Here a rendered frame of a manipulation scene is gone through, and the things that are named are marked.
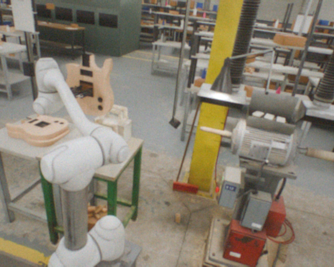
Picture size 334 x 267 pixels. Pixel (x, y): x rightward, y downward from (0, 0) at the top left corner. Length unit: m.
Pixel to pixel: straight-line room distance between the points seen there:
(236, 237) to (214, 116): 1.23
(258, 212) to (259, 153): 0.43
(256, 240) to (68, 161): 1.50
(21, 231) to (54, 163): 1.96
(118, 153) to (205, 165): 2.08
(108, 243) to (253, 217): 1.00
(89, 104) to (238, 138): 1.00
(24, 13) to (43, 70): 1.55
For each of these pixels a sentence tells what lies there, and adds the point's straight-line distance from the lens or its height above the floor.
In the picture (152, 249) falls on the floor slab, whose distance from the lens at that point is 2.58.
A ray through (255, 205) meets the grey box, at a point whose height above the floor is 0.88.
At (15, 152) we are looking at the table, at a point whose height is 0.89.
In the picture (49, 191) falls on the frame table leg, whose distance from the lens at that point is 2.25.
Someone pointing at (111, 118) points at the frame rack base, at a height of 1.10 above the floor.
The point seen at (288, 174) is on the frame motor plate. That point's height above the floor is 1.12.
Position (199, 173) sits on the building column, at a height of 0.26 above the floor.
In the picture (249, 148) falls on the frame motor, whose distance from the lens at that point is 1.73.
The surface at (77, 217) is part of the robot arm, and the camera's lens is 1.17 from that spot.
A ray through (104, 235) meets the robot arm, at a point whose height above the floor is 0.95.
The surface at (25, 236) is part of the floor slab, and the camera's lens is 2.82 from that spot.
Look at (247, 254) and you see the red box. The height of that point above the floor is 0.44.
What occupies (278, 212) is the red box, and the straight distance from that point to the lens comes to 2.05.
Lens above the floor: 2.03
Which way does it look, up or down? 28 degrees down
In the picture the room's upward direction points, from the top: 7 degrees clockwise
